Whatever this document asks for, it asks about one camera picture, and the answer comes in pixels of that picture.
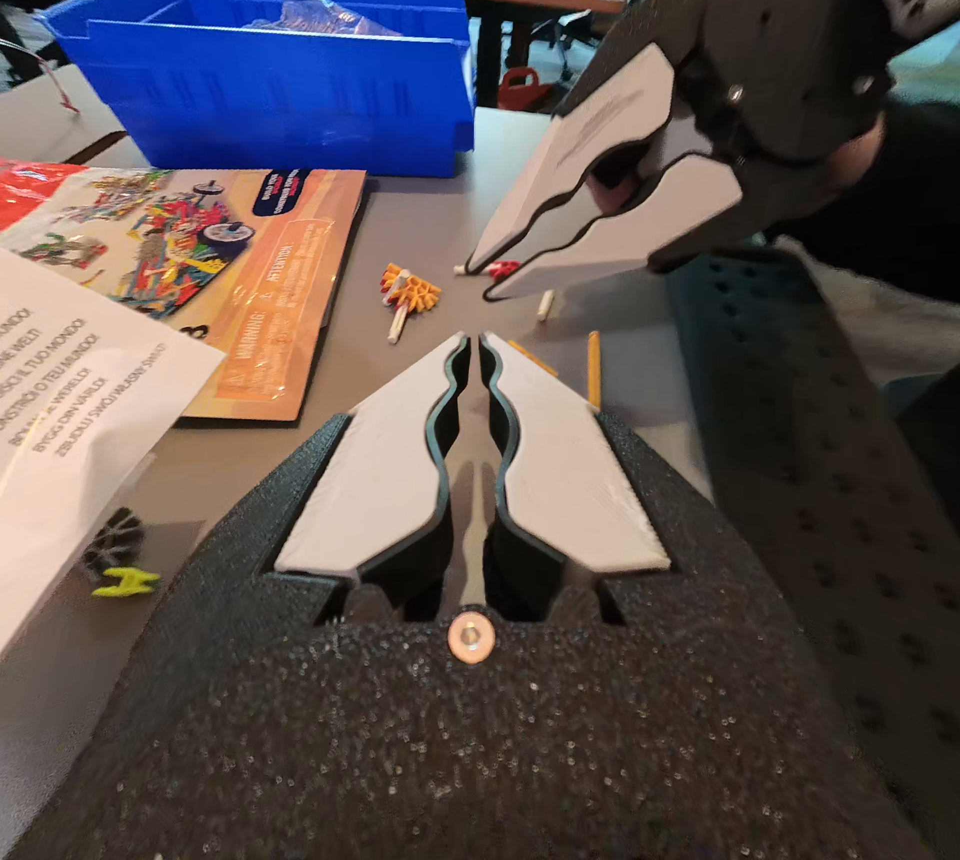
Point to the person's right forearm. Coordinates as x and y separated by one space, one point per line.
915 199

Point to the red fan connector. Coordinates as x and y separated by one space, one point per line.
504 267

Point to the white paper leaflet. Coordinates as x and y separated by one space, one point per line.
75 425

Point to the long yellow rod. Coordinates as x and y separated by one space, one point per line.
594 372

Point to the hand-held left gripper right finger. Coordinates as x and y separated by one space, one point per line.
577 485

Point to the black perforated panel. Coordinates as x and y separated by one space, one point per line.
825 500

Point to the red bag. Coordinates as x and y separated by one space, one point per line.
525 94

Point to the yellow fan connector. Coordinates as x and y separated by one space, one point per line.
424 293
534 357

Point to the clear plastic bag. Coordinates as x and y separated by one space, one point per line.
322 4

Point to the small lime green connector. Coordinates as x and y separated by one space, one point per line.
124 581

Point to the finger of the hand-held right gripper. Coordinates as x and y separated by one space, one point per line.
637 229
585 147

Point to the blue plastic bin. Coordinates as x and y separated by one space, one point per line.
262 102

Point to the person's right hand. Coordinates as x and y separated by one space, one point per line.
855 154

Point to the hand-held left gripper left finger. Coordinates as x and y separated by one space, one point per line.
360 485

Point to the orange toy set bag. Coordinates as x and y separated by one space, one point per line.
285 252

